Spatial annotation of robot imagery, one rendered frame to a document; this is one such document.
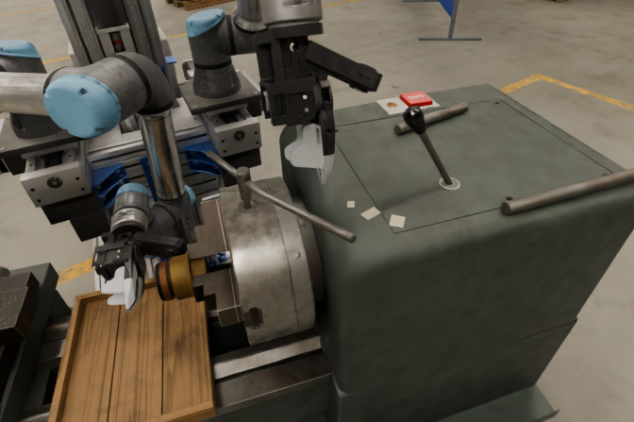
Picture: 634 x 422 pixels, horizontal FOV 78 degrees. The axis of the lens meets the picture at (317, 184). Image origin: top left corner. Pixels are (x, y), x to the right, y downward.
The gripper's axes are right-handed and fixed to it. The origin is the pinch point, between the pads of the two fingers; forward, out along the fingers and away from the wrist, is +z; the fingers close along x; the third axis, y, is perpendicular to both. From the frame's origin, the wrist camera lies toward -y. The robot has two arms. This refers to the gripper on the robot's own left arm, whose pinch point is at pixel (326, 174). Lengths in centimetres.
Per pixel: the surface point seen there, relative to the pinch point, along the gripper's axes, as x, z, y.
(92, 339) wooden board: -33, 39, 50
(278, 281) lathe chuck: -5.6, 18.9, 9.0
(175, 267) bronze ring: -18.7, 18.6, 26.5
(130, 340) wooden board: -30, 39, 42
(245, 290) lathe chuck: -5.6, 18.9, 14.5
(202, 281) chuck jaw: -15.6, 21.1, 22.0
